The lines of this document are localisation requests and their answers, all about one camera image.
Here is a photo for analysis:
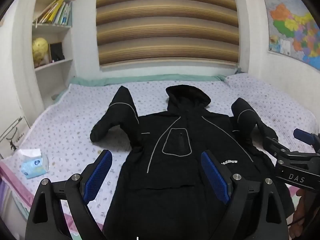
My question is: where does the person's right hand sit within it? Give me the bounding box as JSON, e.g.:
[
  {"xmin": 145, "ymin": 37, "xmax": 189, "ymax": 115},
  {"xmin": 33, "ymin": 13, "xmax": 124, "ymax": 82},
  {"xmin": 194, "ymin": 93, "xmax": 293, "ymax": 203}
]
[{"xmin": 291, "ymin": 187, "xmax": 312, "ymax": 240}]

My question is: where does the brown striped window blind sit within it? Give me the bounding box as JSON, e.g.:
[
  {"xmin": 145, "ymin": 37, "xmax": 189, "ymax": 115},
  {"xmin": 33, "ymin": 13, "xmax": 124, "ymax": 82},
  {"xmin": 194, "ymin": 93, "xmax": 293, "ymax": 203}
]
[{"xmin": 96, "ymin": 0, "xmax": 241, "ymax": 68}]

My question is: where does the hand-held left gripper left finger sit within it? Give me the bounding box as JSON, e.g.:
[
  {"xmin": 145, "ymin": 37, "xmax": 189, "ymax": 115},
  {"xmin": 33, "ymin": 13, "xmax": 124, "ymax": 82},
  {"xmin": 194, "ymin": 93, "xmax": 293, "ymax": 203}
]
[{"xmin": 25, "ymin": 149, "xmax": 113, "ymax": 240}]

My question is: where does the colourful wall map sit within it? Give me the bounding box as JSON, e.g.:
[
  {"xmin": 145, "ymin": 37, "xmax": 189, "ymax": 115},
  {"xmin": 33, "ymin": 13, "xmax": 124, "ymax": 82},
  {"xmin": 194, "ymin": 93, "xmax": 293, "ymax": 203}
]
[{"xmin": 264, "ymin": 0, "xmax": 320, "ymax": 71}]

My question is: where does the black picture frame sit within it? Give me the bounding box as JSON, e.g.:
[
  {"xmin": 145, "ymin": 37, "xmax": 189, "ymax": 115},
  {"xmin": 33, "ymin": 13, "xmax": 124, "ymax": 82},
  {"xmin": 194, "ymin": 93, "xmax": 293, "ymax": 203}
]
[{"xmin": 48, "ymin": 42, "xmax": 65, "ymax": 62}]

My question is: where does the row of leaning yellow books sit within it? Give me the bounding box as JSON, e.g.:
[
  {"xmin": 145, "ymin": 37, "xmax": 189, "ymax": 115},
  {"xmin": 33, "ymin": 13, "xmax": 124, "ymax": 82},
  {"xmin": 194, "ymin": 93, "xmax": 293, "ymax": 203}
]
[{"xmin": 34, "ymin": 0, "xmax": 73, "ymax": 27}]

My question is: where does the white bookshelf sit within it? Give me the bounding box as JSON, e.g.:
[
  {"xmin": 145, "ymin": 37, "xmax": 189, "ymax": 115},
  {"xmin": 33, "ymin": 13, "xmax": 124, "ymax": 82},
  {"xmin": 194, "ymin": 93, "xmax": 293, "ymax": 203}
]
[{"xmin": 31, "ymin": 0, "xmax": 83, "ymax": 105}]

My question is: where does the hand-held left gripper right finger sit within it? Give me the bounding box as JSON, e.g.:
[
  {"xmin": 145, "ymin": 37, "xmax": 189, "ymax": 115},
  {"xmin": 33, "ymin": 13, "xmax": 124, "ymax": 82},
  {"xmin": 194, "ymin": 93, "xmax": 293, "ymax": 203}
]
[{"xmin": 201, "ymin": 150, "xmax": 292, "ymax": 240}]

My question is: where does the floral white bedspread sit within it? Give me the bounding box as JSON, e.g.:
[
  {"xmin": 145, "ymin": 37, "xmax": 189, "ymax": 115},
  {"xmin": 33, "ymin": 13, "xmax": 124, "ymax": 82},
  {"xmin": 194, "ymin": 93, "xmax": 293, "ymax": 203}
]
[{"xmin": 5, "ymin": 73, "xmax": 319, "ymax": 230}]

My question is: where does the mint green sheet edge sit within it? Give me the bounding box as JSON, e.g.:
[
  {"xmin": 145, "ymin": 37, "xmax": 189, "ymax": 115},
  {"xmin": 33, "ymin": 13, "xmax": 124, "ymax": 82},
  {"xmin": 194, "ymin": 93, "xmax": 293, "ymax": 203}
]
[{"xmin": 54, "ymin": 74, "xmax": 227, "ymax": 103}]

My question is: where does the floral white pillow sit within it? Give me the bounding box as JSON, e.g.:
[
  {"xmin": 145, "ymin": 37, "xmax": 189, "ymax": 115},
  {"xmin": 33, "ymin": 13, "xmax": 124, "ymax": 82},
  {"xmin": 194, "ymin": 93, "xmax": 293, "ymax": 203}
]
[{"xmin": 225, "ymin": 73, "xmax": 275, "ymax": 93}]

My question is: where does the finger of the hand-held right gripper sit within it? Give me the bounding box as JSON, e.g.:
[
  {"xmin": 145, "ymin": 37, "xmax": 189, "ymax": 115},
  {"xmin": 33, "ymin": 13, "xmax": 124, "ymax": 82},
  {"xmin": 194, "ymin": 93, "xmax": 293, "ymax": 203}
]
[
  {"xmin": 293, "ymin": 128, "xmax": 320, "ymax": 153},
  {"xmin": 262, "ymin": 136, "xmax": 292, "ymax": 160}
]

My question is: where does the blue tissue pack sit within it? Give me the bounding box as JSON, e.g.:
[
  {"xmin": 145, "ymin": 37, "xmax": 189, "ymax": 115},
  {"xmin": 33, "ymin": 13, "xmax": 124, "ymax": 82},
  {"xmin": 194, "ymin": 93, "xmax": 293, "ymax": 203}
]
[{"xmin": 17, "ymin": 148, "xmax": 49, "ymax": 180}]

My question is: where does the black hooded jacket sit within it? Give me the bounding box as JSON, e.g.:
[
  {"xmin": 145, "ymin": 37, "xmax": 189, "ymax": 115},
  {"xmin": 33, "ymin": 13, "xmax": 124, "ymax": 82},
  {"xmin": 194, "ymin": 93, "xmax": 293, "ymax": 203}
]
[{"xmin": 90, "ymin": 85, "xmax": 295, "ymax": 240}]

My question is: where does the yellow globe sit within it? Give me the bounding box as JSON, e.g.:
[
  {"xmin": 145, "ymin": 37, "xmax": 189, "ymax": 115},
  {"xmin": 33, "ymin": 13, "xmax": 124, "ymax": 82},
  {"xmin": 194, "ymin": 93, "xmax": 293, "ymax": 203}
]
[{"xmin": 32, "ymin": 37, "xmax": 49, "ymax": 68}]

